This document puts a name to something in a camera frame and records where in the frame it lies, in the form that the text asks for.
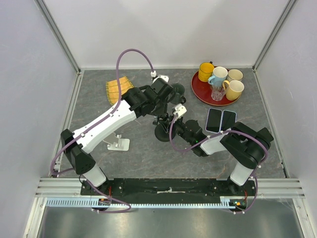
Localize light blue case phone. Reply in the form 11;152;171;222
220;110;237;131

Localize yellow woven basket tray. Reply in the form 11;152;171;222
106;76;134;105

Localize light blue cable duct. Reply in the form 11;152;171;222
46;197;235;209

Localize white phone stand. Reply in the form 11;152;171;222
103;132;130;151

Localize black round phone stand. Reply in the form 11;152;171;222
153;109;173;142

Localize red round tray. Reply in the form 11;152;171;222
191;71;240;107

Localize white light blue mug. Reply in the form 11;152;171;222
208;66;228;87

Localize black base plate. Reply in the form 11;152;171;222
80;177;258;205

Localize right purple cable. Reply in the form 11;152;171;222
169;115;269;172

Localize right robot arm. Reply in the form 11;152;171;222
169;118;273;195

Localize clear drinking glass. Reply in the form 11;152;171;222
211;85;226;102

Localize purple cable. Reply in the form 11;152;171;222
169;115;269;172
49;49;157;178

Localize cream mug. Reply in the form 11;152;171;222
226;69;244;82

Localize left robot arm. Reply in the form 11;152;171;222
61;75;174;195

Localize purple case phone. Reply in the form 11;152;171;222
206;108;222;133

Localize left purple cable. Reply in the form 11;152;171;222
49;49;157;178

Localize pale yellow mug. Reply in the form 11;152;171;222
222;80;245;101

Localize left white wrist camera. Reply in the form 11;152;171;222
150;70;169;84

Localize dark green mug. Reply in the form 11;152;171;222
170;83;186;105

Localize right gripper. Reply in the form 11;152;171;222
159;114;194;145

